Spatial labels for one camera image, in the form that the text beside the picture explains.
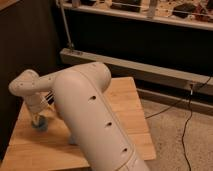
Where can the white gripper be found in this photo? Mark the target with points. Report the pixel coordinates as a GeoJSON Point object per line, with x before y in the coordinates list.
{"type": "Point", "coordinates": [35, 104]}

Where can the blue ceramic cup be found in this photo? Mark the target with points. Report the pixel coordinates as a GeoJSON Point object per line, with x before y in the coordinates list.
{"type": "Point", "coordinates": [40, 123]}

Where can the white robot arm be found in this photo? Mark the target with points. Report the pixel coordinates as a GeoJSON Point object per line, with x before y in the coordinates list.
{"type": "Point", "coordinates": [78, 94]}

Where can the black striped box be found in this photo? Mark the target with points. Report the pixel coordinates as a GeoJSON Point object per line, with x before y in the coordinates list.
{"type": "Point", "coordinates": [49, 98]}

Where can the wooden table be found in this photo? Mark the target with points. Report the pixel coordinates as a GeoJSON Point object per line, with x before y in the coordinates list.
{"type": "Point", "coordinates": [30, 150]}

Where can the blue sponge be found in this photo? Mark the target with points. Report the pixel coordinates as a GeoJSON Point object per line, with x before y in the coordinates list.
{"type": "Point", "coordinates": [72, 140]}

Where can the metal vertical pole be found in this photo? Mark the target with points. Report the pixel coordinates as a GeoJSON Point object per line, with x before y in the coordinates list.
{"type": "Point", "coordinates": [70, 44]}

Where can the cluttered back shelf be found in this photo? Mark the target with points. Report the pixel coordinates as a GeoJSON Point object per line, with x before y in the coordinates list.
{"type": "Point", "coordinates": [145, 13]}

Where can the grey metal rail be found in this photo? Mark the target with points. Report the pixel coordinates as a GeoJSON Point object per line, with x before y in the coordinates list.
{"type": "Point", "coordinates": [145, 72]}

